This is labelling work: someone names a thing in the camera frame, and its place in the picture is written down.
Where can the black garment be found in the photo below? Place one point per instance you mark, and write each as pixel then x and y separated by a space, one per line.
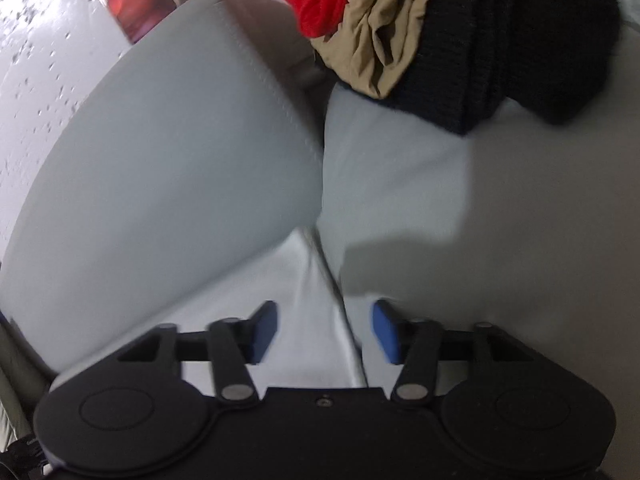
pixel 500 45

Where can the grey sofa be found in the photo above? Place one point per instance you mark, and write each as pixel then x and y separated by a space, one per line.
pixel 175 170

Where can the tan garment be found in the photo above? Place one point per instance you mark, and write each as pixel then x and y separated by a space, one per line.
pixel 385 35

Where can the white t-shirt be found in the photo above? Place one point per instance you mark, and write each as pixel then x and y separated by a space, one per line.
pixel 300 310

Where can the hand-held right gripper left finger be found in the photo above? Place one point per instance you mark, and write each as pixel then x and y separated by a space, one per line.
pixel 265 330

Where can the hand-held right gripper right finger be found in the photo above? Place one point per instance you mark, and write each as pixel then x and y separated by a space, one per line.
pixel 385 332

